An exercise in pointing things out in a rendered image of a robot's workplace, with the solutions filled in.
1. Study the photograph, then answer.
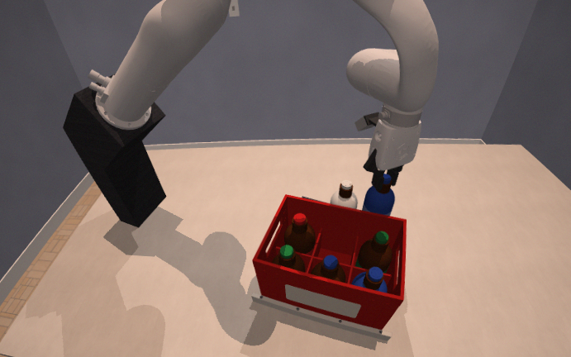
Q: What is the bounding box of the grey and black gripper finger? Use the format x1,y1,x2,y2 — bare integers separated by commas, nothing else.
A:
363,149,385,191
387,165,403,186

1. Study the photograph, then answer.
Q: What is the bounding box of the red bottle crate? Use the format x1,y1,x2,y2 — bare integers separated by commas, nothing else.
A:
259,198,407,330

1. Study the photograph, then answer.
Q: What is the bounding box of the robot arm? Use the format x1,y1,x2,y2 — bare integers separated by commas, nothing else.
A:
88,0,439,131

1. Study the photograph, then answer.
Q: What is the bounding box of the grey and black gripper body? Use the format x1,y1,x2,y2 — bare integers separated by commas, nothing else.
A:
369,119,421,171

